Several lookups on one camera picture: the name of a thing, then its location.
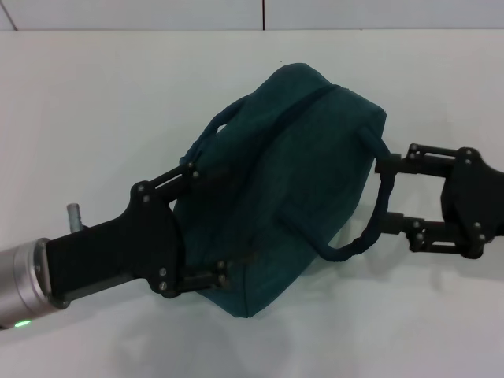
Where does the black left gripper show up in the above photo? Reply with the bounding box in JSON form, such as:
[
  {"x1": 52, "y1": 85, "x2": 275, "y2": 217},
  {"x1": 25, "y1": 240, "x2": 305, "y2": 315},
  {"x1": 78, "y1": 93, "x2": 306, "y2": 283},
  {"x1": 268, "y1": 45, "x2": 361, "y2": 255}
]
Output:
[{"x1": 44, "y1": 160, "x2": 258, "y2": 307}]

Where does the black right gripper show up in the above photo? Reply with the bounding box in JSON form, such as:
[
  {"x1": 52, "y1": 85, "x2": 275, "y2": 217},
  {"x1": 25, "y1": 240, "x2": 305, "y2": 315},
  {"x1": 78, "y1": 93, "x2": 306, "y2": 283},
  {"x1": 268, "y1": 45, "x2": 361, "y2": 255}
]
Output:
[{"x1": 372, "y1": 143, "x2": 504, "y2": 260}]

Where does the dark teal fabric bag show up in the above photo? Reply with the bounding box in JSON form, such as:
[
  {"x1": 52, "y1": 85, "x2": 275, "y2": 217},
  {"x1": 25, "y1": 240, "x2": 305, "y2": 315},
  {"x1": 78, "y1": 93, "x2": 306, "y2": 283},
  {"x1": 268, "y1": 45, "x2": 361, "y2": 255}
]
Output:
[{"x1": 179, "y1": 61, "x2": 395, "y2": 318}]

